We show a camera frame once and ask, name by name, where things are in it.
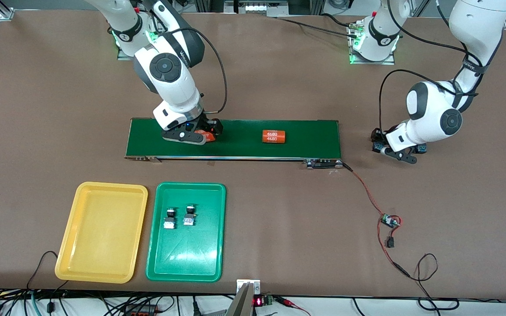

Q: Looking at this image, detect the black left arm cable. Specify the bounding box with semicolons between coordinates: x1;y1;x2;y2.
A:
378;0;484;132

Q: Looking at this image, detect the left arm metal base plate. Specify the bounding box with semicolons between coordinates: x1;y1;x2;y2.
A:
349;22;396;65

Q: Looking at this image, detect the small green circuit board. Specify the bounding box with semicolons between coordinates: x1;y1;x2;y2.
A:
380;213;401;229

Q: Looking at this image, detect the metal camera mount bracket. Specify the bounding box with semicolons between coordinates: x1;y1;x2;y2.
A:
227;279;261;316

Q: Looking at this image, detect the looped black cable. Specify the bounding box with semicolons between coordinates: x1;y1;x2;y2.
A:
405;253;460;311

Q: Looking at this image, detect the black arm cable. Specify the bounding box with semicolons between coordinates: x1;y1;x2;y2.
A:
165;26;228;115
378;0;484;132

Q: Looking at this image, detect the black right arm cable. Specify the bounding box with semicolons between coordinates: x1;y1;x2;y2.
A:
165;26;228;115

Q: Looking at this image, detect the red and black power strip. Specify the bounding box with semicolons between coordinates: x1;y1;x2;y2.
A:
123;304;157;316

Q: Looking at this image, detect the yellow plastic tray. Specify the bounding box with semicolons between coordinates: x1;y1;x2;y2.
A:
55;182;148;284

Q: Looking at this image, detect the grey equipment box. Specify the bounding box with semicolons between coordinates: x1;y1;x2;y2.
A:
224;0;289;17

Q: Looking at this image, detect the thin black cable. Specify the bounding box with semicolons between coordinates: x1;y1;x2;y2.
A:
27;251;69;292

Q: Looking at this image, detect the red clip lead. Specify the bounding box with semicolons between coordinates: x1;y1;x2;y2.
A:
275;296;311;316

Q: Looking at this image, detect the black cable on table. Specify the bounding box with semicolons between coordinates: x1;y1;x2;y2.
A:
277;13;359;38

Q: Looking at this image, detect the green conveyor belt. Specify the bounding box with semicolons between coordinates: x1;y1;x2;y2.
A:
124;118;343;169

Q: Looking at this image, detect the red and black wire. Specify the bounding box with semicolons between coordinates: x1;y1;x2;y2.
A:
340;162;412;278

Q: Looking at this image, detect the green plastic tray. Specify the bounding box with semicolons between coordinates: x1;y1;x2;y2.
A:
146;182;227;282

